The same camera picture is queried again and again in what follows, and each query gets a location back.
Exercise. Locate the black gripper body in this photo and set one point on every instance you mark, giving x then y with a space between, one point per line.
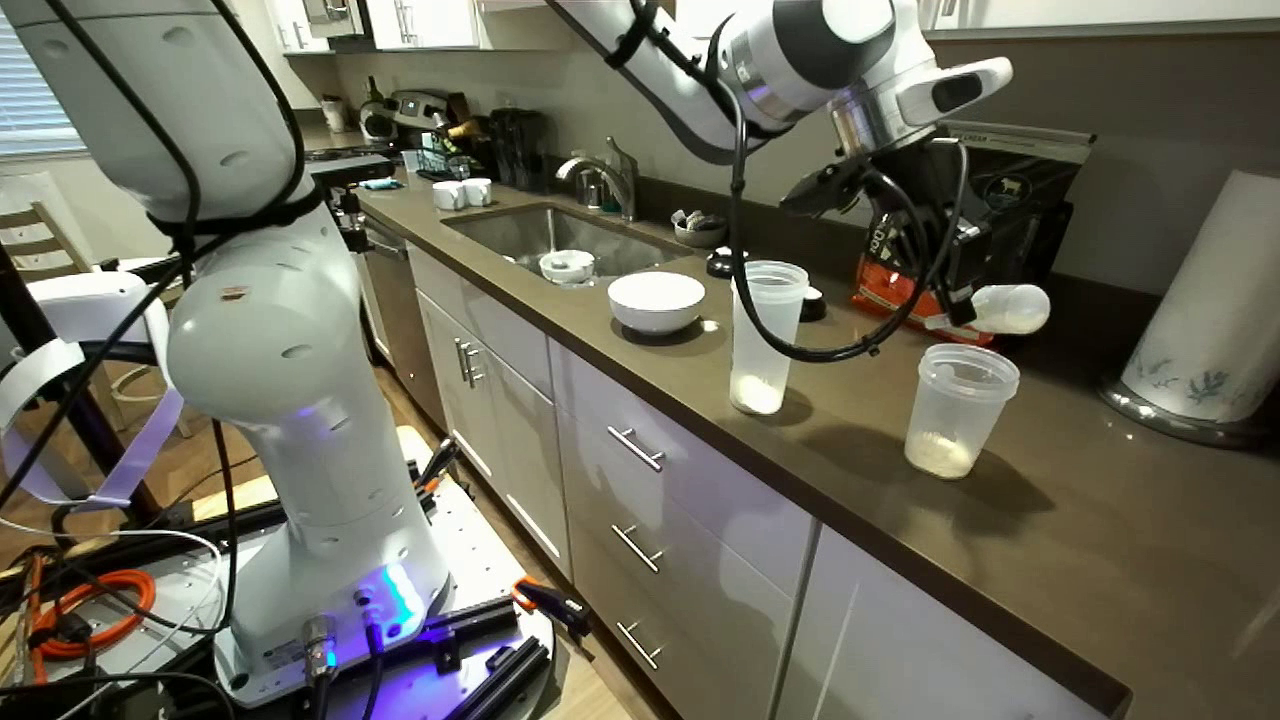
1007 213

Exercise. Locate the small clear plastic scoop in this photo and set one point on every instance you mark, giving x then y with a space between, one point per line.
1015 308

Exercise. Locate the pale protein powder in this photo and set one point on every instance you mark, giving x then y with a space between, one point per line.
658 291

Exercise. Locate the clear plastic deli container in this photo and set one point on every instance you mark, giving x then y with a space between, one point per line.
958 420

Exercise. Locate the small spilled powder clump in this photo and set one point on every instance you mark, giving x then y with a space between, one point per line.
710 326

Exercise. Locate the white ceramic bowl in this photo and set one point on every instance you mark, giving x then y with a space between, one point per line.
658 323

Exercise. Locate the small white round container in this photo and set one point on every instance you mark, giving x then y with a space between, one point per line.
564 266

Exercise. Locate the black red whey bag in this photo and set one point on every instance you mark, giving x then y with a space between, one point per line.
883 284

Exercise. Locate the clear shaker bottle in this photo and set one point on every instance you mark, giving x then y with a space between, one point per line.
760 362

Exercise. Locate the white paper towel roll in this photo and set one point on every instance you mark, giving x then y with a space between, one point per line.
1221 304

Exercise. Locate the metal paper towel holder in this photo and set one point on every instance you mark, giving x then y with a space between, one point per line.
1175 417

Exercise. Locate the chrome sink faucet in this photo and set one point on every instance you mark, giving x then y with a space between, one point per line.
600 181

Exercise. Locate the white lower counter cabinets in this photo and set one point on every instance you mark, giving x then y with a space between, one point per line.
722 586

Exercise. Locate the stainless steel sink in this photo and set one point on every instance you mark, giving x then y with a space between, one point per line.
563 233

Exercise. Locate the dark coffee maker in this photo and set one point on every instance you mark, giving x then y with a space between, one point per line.
518 145

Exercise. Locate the white mug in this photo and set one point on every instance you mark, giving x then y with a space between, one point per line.
449 193
476 189

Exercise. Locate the white perforated robot table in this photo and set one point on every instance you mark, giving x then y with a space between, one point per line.
484 545

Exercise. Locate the grey dishwasher front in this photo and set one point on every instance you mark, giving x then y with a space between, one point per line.
402 333

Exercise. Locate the black stove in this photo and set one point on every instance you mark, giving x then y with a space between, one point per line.
349 181

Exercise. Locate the white plastic chair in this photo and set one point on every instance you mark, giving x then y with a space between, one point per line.
94 304

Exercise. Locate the black tripod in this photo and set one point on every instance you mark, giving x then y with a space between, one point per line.
72 398

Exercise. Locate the white window blinds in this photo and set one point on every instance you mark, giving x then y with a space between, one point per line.
32 94

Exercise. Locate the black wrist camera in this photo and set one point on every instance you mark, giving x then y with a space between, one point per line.
823 189

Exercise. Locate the white upper wall cabinets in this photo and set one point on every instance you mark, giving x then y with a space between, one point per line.
1120 12

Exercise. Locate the black metal rail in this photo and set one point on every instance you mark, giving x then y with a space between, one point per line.
501 681

